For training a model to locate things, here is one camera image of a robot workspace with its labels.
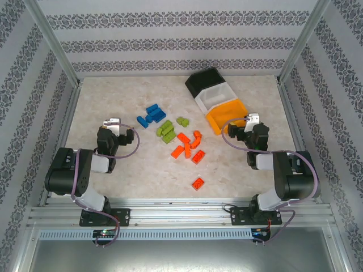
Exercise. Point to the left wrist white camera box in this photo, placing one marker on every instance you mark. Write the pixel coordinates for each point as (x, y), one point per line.
(112, 124)

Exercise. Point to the aluminium side rail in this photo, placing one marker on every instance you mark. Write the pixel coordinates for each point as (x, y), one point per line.
(293, 113)
(65, 127)

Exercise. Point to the orange plastic bin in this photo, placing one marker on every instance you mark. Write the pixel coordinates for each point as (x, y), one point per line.
(224, 113)

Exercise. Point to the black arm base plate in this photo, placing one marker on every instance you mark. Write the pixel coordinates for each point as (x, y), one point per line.
(238, 216)
(124, 216)

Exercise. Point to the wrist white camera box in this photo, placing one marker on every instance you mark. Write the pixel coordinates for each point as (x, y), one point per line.
(112, 124)
(252, 122)

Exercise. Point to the aluminium base mounting rails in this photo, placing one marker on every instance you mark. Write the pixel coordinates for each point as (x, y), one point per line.
(181, 215)

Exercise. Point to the left black-white robot arm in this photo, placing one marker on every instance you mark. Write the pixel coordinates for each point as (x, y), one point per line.
(65, 173)

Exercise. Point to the small controller circuit board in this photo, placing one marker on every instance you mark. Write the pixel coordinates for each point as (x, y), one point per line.
(105, 233)
(259, 233)

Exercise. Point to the black plastic bin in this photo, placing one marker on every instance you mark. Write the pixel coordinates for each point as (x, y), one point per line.
(204, 80)

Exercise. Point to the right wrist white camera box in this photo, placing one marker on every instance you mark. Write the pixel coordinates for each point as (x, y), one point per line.
(252, 122)

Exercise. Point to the right black-white robot arm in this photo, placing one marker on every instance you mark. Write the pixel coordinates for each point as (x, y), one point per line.
(297, 181)

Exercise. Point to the grey metal panel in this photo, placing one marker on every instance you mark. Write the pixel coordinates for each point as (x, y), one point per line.
(181, 258)

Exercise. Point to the white plastic bin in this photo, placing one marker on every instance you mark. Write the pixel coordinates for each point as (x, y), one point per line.
(215, 97)

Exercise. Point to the aluminium frame corner post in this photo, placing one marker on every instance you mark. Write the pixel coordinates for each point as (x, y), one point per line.
(301, 42)
(54, 42)

